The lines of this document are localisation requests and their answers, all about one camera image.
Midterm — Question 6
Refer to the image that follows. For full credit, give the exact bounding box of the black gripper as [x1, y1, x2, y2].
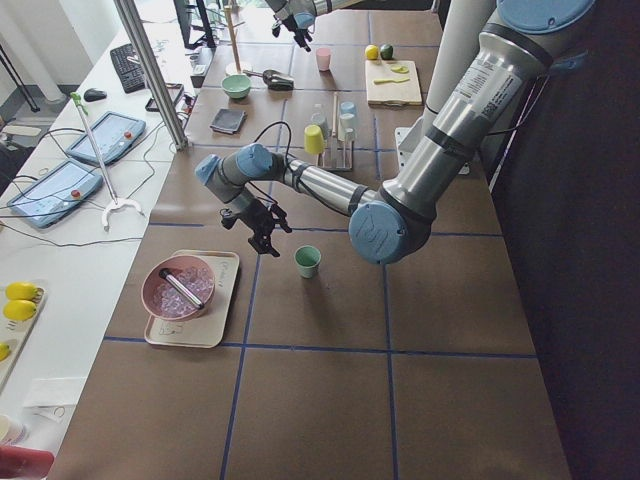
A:
[271, 11, 315, 52]
[221, 189, 292, 257]

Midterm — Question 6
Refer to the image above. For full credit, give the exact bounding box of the pink cup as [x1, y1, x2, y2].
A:
[315, 47, 332, 72]

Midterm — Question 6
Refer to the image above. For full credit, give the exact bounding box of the mint green cup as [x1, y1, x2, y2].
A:
[294, 245, 322, 279]

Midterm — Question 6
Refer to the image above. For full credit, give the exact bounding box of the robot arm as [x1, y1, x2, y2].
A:
[266, 0, 358, 52]
[195, 1, 595, 264]

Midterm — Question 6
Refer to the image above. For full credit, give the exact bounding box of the grey cup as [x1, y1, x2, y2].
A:
[310, 111, 330, 141]

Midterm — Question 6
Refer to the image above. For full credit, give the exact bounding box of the light blue cup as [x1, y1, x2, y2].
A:
[339, 101, 357, 116]

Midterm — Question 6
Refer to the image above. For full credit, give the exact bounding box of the yellow cup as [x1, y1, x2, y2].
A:
[304, 124, 325, 155]

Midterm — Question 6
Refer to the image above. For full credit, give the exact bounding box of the white cup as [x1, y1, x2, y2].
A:
[338, 113, 357, 142]

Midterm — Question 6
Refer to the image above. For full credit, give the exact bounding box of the steel scoop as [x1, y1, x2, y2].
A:
[244, 69, 294, 91]

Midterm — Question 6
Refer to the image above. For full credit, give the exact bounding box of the green bowl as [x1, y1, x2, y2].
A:
[221, 74, 252, 100]

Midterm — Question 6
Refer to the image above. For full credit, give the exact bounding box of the whole lemon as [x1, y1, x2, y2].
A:
[365, 44, 379, 61]

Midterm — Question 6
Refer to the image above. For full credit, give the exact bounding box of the green avocado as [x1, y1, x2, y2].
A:
[379, 44, 394, 60]

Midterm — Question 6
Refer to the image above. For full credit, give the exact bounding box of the yellow plastic knife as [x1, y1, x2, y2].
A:
[372, 76, 410, 85]

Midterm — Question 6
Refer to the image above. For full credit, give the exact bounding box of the grey folded cloth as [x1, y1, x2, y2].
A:
[210, 108, 247, 135]

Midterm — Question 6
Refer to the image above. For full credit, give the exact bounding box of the wooden cutting board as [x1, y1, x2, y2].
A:
[364, 60, 422, 106]

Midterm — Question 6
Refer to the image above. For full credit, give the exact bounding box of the beige plastic tray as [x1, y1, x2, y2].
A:
[144, 250, 240, 348]

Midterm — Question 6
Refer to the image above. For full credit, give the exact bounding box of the lemon half slice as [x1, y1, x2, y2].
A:
[390, 65, 408, 74]

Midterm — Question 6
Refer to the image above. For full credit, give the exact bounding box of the pink bowl with ice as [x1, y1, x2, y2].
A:
[141, 254, 215, 321]

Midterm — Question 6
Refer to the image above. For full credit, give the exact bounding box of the black keyboard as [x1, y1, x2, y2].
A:
[110, 44, 146, 93]

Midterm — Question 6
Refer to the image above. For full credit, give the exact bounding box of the teach pendant tablet far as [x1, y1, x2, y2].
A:
[66, 111, 146, 166]

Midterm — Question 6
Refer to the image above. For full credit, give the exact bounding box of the teach pendant tablet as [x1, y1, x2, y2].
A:
[66, 111, 146, 166]
[7, 160, 103, 229]

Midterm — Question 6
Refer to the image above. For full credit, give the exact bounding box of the black computer mouse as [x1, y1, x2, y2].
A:
[83, 88, 107, 102]

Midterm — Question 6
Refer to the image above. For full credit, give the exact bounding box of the white reacher grabber tool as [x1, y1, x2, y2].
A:
[70, 92, 145, 231]

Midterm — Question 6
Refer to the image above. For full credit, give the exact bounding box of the teach pendant tablet near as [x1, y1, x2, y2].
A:
[7, 160, 103, 229]

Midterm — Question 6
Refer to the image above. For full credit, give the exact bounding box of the yellow lemon on side table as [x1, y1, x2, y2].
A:
[5, 282, 42, 301]

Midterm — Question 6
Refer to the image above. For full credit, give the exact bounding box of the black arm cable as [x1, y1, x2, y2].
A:
[247, 119, 301, 201]

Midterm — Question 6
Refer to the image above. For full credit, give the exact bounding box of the white wire cup rack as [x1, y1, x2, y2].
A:
[316, 92, 356, 172]

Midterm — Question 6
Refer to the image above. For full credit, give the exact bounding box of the aluminium frame post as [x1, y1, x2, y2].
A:
[114, 0, 188, 151]

